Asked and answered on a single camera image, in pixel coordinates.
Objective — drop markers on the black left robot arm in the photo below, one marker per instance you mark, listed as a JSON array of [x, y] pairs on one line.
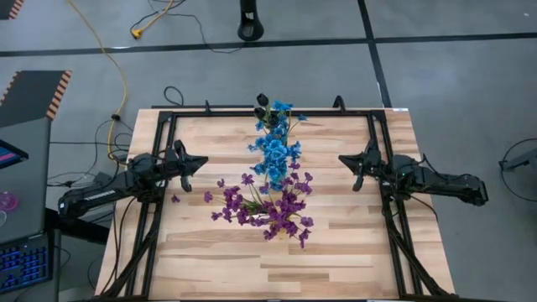
[[100, 193]]

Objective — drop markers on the purple artificial flower bunch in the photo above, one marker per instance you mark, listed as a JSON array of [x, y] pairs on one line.
[[277, 216], [233, 197], [300, 186]]

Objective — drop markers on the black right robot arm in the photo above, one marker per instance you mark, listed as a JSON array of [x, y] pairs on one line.
[[440, 184]]

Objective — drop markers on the large black orange-striped mat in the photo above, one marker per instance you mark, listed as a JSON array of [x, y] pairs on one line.
[[29, 94]]

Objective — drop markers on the small black orange-striped mat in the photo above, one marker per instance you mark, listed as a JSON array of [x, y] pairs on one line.
[[6, 7]]

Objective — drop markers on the black artificial rose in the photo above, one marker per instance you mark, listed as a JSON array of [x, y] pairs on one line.
[[273, 120], [259, 113], [262, 100]]

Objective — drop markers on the black aluminium table frame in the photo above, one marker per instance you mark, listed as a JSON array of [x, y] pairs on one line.
[[201, 113]]

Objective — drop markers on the black flat strip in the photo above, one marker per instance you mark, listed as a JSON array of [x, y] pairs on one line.
[[189, 106]]

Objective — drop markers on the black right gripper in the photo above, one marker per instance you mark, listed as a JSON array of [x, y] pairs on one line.
[[373, 165]]

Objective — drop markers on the black stand base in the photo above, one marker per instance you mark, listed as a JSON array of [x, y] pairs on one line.
[[250, 27]]

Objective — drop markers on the black floor beam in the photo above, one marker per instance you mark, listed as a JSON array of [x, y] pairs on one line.
[[75, 226]]

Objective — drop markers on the loose purple flower head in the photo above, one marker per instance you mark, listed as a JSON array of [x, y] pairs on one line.
[[175, 198]]

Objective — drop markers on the blue artificial flower bunch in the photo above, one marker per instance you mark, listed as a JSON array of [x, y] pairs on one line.
[[282, 105], [276, 147], [274, 172]]

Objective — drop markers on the grey laptop backlit keyboard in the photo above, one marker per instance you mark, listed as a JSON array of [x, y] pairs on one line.
[[25, 189]]

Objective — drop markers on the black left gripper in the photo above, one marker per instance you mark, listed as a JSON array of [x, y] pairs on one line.
[[176, 163]]

